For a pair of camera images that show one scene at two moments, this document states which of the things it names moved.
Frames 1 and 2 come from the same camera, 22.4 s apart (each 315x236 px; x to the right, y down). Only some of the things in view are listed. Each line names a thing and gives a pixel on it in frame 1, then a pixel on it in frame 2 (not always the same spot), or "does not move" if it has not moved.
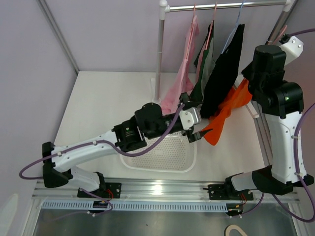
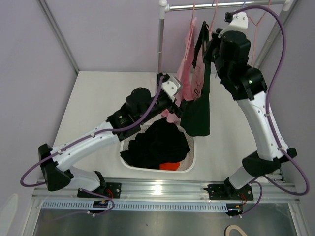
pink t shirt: (182, 85) does not move
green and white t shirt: (204, 62) → (196, 121)
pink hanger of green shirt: (211, 24) does not move
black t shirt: (221, 74) → (162, 141)
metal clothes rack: (164, 8) does not move
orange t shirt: (236, 98) → (169, 166)
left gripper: (185, 99) → (179, 111)
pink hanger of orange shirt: (283, 30) → (257, 24)
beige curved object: (236, 227) does not move
